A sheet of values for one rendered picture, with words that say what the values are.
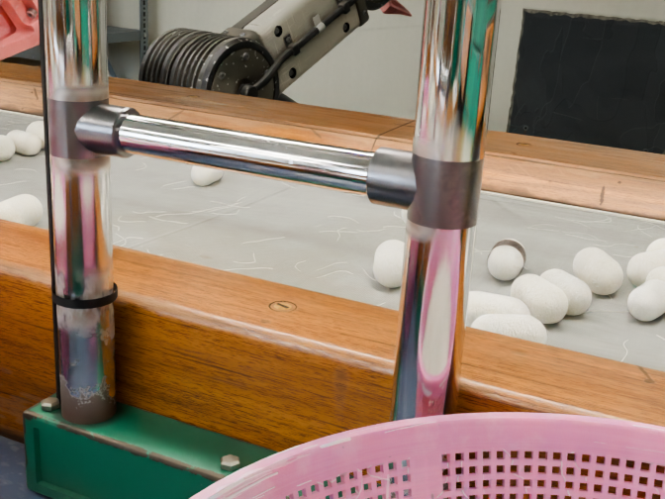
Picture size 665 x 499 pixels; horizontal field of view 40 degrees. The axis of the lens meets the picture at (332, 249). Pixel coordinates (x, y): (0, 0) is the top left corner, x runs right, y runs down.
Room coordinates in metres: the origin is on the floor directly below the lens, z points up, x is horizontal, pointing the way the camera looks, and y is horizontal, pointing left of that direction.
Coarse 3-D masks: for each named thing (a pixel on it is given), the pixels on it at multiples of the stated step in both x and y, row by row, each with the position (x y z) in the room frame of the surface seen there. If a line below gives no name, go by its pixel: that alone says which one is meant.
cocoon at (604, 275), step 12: (588, 252) 0.48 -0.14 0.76; (600, 252) 0.47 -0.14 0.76; (576, 264) 0.48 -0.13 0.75; (588, 264) 0.47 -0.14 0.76; (600, 264) 0.46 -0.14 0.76; (612, 264) 0.46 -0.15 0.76; (588, 276) 0.46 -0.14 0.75; (600, 276) 0.46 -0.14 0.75; (612, 276) 0.45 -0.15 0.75; (600, 288) 0.46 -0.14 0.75; (612, 288) 0.46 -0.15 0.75
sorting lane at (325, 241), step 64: (0, 128) 0.79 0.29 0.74; (0, 192) 0.59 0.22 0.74; (128, 192) 0.61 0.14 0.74; (192, 192) 0.62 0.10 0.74; (256, 192) 0.63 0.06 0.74; (320, 192) 0.64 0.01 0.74; (192, 256) 0.49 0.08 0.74; (256, 256) 0.49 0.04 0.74; (320, 256) 0.50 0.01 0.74; (576, 320) 0.43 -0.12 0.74
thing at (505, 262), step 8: (496, 248) 0.48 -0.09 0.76; (504, 248) 0.48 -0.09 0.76; (512, 248) 0.48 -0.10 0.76; (496, 256) 0.47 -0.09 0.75; (504, 256) 0.47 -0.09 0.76; (512, 256) 0.47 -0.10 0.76; (520, 256) 0.47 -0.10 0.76; (488, 264) 0.48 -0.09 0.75; (496, 264) 0.47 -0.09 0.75; (504, 264) 0.47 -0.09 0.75; (512, 264) 0.47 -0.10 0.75; (520, 264) 0.47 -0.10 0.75; (496, 272) 0.47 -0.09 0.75; (504, 272) 0.47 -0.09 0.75; (512, 272) 0.47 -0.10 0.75; (504, 280) 0.47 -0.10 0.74
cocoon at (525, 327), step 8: (480, 320) 0.38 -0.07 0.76; (488, 320) 0.37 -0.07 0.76; (496, 320) 0.37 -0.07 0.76; (504, 320) 0.37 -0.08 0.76; (512, 320) 0.37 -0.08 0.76; (520, 320) 0.37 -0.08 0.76; (528, 320) 0.38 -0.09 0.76; (536, 320) 0.38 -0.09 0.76; (480, 328) 0.37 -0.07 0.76; (488, 328) 0.37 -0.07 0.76; (496, 328) 0.37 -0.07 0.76; (504, 328) 0.37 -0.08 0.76; (512, 328) 0.37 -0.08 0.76; (520, 328) 0.37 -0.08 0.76; (528, 328) 0.37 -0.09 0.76; (536, 328) 0.37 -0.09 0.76; (544, 328) 0.38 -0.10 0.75; (512, 336) 0.37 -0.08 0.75; (520, 336) 0.37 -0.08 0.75; (528, 336) 0.37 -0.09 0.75; (536, 336) 0.37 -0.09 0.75; (544, 336) 0.37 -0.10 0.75
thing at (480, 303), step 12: (480, 300) 0.40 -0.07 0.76; (492, 300) 0.40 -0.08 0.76; (504, 300) 0.40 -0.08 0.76; (516, 300) 0.40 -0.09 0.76; (468, 312) 0.40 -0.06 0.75; (480, 312) 0.39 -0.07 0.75; (492, 312) 0.39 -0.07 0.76; (504, 312) 0.39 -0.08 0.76; (516, 312) 0.39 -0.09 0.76; (528, 312) 0.40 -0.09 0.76; (468, 324) 0.40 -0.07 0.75
